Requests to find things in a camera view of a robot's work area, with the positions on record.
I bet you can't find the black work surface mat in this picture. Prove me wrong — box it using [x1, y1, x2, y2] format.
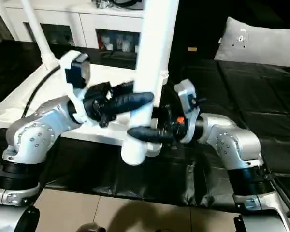
[0, 40, 290, 212]

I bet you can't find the black tangled item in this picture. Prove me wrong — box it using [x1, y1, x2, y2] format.
[91, 0, 117, 10]

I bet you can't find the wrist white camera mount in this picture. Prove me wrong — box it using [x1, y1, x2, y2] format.
[173, 78, 201, 144]
[59, 49, 92, 126]

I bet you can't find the white plastic table top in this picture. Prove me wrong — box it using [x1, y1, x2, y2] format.
[0, 61, 170, 158]

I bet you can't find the grey pillow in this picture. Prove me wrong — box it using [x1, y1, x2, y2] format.
[213, 16, 290, 68]

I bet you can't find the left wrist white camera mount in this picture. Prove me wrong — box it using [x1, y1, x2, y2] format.
[59, 49, 92, 126]

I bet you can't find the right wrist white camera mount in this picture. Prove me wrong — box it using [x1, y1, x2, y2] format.
[173, 78, 201, 144]

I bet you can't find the white sideboard with glass doors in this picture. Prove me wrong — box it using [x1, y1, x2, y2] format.
[4, 0, 146, 53]

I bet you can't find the grey curtain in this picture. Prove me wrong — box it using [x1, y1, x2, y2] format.
[0, 0, 15, 47]

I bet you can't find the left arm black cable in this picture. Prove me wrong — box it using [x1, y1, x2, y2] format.
[22, 63, 64, 119]

